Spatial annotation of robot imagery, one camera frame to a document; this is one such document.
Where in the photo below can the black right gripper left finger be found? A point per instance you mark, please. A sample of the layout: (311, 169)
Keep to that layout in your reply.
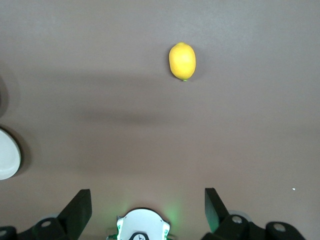
(75, 217)

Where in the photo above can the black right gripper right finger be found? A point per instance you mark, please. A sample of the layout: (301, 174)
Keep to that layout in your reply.
(217, 217)

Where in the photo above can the yellow lemon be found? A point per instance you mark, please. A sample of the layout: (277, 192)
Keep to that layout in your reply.
(182, 62)

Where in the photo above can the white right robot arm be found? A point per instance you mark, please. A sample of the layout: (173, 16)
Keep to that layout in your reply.
(142, 225)

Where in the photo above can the beige round plate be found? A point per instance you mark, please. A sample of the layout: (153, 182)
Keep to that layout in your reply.
(7, 155)

